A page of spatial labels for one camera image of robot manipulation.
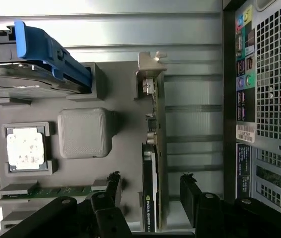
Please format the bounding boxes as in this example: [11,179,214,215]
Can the grey printed parts rack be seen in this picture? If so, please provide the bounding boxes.
[0,61,167,238]

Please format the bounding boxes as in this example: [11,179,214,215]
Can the silver CPU chip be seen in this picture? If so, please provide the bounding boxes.
[6,128,45,172]

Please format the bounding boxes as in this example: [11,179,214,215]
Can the black open PC case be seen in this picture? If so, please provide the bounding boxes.
[221,0,281,220]

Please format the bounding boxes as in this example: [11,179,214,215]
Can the hard disk in blue caddy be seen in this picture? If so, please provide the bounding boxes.
[0,21,93,97]

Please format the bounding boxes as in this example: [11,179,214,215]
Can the green RAM stick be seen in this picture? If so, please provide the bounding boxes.
[2,187,93,199]

